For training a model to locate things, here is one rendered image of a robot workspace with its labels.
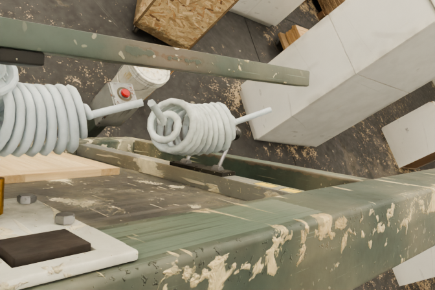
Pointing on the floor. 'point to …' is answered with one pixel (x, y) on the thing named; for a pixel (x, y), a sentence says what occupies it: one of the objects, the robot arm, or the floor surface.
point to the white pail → (142, 79)
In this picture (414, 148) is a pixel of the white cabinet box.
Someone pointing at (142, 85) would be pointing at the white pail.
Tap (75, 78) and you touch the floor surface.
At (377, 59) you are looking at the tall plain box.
